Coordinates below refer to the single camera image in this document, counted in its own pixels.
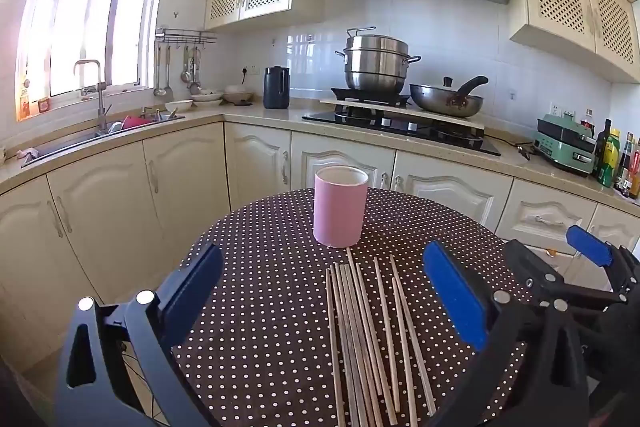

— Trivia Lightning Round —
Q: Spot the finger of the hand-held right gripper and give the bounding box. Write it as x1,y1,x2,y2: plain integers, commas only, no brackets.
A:
502,238,626,313
566,225,640,303

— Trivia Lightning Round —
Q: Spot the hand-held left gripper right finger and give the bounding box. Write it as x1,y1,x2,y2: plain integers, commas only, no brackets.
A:
422,241,591,427

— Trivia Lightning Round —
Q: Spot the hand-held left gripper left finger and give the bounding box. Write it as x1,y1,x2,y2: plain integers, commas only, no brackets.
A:
54,243,224,427

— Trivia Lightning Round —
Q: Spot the bunch of wooden chopsticks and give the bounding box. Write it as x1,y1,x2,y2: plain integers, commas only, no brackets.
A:
325,248,437,427

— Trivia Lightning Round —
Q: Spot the pink cylindrical cup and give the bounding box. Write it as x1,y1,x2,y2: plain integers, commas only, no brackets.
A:
313,165,370,249

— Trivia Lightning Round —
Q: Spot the brown polka dot tablecloth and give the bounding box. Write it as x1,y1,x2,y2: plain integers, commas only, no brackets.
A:
172,187,533,427

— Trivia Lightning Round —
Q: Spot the brown sauce bottle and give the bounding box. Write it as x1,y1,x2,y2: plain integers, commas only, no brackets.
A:
629,138,640,200

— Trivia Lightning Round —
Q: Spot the dark sauce bottle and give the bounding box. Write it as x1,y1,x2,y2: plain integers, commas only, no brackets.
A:
616,133,633,195

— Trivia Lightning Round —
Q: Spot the green bottle yellow label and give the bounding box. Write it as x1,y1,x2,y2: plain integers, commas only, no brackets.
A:
602,129,622,188

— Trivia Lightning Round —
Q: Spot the dark glass bottle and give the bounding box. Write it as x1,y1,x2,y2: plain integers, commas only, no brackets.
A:
595,119,613,185

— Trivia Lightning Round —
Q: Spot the green countertop appliance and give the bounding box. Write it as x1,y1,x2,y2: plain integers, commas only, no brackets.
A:
531,115,598,178

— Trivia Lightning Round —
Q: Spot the black glass gas stove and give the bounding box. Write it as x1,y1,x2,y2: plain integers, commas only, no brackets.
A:
301,109,502,156

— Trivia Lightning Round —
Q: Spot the speckled stone countertop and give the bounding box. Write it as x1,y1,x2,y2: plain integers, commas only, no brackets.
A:
0,97,640,208

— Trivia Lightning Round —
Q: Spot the stainless kitchen sink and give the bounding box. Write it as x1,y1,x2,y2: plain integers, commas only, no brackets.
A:
21,113,187,168

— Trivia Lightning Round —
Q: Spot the metal sink faucet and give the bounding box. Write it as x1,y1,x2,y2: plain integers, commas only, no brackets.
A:
74,59,112,132

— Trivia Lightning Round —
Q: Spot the hanging metal spoon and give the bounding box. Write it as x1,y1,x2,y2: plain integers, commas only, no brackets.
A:
181,46,203,92

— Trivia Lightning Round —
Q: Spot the black electric kettle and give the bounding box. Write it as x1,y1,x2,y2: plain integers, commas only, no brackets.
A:
263,66,292,110

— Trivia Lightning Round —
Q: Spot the black pot stand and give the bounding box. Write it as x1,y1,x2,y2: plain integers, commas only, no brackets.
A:
331,86,413,106

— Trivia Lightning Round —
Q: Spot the stainless steamer pot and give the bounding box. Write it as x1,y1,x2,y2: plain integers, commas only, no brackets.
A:
335,27,422,92

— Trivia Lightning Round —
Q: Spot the kitchen window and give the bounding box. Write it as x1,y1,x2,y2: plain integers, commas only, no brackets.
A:
15,0,173,122

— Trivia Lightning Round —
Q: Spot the black power cable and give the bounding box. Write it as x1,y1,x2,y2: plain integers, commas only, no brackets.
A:
487,134,537,159

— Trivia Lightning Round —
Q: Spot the steel wok black handle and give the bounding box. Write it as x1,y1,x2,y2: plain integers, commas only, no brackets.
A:
409,75,489,119

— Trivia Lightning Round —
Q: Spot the metal wall utensil rack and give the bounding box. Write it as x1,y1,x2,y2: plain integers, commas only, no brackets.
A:
154,28,218,46

